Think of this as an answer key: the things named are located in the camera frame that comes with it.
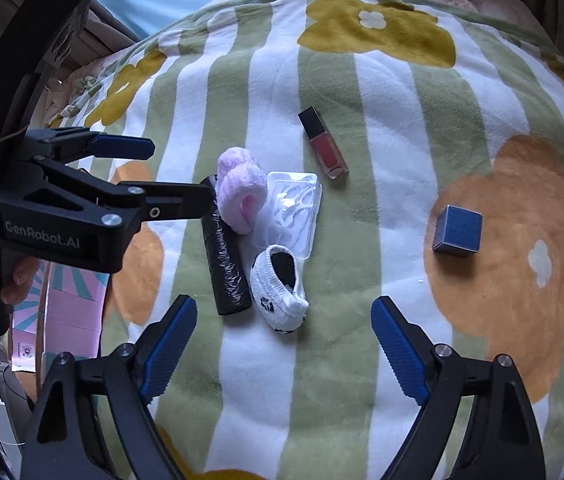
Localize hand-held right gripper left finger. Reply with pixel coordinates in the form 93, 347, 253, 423
22, 295, 199, 480

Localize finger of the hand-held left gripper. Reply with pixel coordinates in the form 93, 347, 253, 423
24, 127, 157, 162
36, 158, 213, 231

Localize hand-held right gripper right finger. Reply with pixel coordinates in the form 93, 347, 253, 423
371, 296, 545, 480

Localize pink fluffy scrunchie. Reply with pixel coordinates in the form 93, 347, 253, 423
217, 146, 269, 236

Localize cardboard box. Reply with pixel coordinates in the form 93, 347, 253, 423
9, 260, 112, 376

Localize black garbage bag roll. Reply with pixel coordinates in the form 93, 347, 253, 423
200, 174, 253, 317

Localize clear plastic bag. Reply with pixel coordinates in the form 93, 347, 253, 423
254, 171, 323, 261

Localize white ankle sock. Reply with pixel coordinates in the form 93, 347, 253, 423
250, 244, 310, 337

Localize small blue cube box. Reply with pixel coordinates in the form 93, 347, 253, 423
432, 204, 484, 257

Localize red lip gloss tube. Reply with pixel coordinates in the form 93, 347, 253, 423
298, 106, 350, 180

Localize person's left hand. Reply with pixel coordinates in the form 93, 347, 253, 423
0, 235, 42, 308

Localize striped flower blanket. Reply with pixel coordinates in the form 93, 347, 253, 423
42, 0, 564, 480

